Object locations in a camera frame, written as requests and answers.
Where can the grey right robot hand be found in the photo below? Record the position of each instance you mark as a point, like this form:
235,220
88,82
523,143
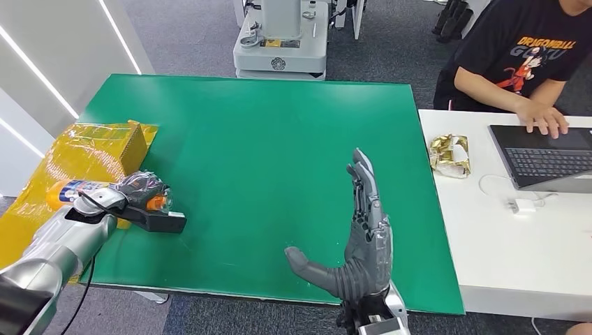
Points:
367,259

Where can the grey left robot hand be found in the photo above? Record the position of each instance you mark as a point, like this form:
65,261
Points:
141,187

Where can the orange plastic bottle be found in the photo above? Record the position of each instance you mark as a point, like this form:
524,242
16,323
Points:
64,190

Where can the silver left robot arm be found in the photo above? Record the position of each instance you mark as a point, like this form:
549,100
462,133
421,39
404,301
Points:
60,249

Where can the grey robot base machine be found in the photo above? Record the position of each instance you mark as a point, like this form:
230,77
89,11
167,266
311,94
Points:
281,53

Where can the yellow plastic-wrapped cardboard box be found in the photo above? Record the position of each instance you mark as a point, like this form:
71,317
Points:
88,148

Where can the crumpled gold wrapper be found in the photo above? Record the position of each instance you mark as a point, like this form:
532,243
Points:
446,155

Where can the white desk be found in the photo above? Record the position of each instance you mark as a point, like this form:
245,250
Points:
508,259

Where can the green table mat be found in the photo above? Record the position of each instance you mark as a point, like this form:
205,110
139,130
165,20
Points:
277,138

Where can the white power adapter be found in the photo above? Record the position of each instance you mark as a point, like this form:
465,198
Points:
521,205

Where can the dark grey laptop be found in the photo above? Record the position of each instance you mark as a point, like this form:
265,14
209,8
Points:
541,162

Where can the person's hand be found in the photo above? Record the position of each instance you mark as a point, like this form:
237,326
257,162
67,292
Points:
543,118

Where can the white upright panel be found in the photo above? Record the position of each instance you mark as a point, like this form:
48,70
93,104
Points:
357,16

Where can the person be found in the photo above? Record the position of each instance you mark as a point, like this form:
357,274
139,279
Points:
508,51

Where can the black chair base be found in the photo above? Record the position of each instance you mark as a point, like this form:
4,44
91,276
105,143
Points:
454,21

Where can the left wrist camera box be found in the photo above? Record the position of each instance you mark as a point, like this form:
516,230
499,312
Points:
162,222

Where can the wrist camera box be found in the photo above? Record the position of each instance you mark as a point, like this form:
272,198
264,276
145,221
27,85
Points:
381,329
162,222

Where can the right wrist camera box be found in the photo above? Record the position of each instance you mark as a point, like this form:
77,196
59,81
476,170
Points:
381,329

